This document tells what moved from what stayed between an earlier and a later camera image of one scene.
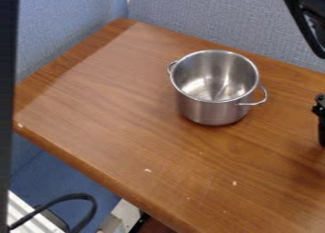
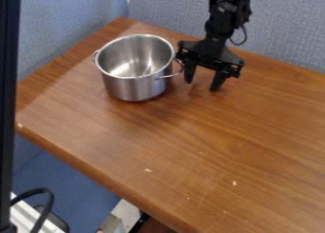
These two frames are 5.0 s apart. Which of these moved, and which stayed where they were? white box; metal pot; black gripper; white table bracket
Moved: black gripper; metal pot
Stayed: white box; white table bracket
